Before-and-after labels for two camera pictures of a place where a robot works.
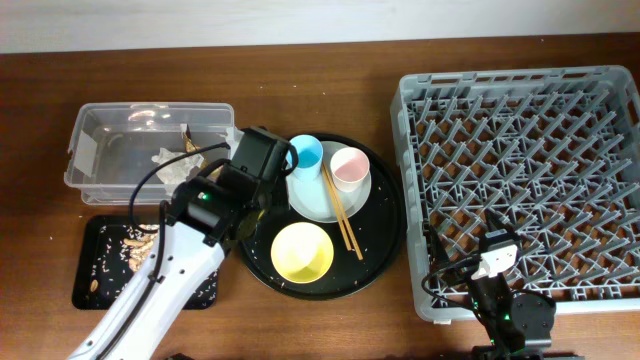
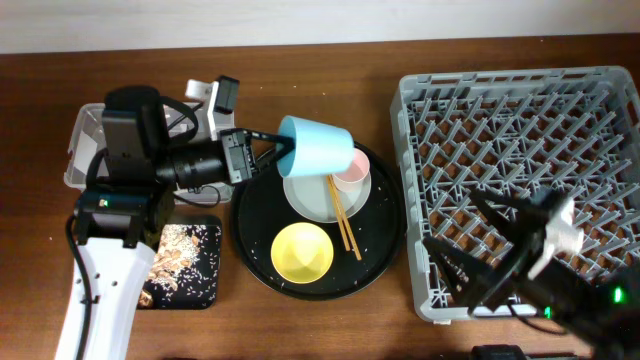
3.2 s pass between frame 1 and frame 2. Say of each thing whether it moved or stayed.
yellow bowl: stayed
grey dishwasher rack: stayed
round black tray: stayed
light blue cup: moved
